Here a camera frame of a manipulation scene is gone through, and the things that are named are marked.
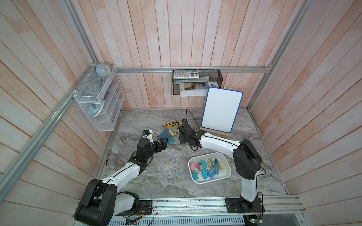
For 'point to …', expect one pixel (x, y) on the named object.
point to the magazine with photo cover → (196, 89)
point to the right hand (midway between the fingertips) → (183, 135)
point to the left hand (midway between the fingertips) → (162, 141)
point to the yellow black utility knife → (172, 124)
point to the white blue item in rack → (94, 109)
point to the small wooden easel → (225, 134)
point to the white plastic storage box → (209, 167)
